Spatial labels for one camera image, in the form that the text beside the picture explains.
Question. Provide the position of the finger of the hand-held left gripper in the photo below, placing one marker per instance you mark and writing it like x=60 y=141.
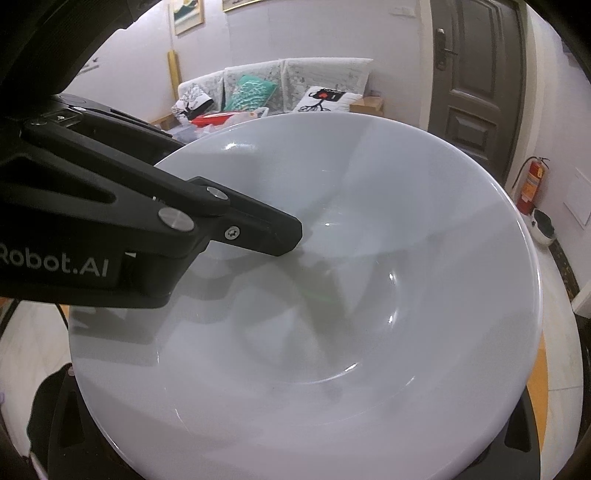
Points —
x=268 y=230
x=115 y=117

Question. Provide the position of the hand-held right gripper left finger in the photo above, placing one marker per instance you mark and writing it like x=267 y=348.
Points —
x=60 y=415

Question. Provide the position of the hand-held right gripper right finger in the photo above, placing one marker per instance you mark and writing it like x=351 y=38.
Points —
x=521 y=452

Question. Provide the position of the smooth white bowl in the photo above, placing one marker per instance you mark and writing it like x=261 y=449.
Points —
x=369 y=277

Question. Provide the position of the wooden cabinet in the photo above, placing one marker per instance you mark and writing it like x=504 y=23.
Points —
x=164 y=122

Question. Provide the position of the yellow rolled mat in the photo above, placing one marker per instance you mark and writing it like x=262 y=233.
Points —
x=173 y=74

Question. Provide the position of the black and white tree pillow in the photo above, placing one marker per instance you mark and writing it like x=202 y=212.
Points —
x=194 y=104

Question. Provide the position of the red lid container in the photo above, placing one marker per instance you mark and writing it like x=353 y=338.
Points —
x=217 y=119

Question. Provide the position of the small framed mountain painting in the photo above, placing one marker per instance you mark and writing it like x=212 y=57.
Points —
x=189 y=16

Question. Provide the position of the teal patterned pillow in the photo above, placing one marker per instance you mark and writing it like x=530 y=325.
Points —
x=254 y=92

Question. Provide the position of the white pillow with roots print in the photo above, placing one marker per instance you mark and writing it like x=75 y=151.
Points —
x=323 y=99

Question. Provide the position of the wooden side table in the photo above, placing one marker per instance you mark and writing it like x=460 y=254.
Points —
x=367 y=105

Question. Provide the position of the grey sofa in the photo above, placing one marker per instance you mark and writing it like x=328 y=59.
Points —
x=323 y=74

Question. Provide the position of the large framed tree painting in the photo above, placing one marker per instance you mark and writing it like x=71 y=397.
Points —
x=240 y=4

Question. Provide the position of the white and black helmet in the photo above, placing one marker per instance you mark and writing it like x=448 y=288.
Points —
x=545 y=228

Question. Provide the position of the dark brown door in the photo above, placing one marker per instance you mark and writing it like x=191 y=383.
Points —
x=480 y=83

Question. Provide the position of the red fire extinguisher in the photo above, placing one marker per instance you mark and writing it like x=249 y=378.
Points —
x=528 y=184

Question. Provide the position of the black wall decal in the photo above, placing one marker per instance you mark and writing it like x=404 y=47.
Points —
x=90 y=64

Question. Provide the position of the white wall panel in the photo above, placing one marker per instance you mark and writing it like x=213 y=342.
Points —
x=579 y=196

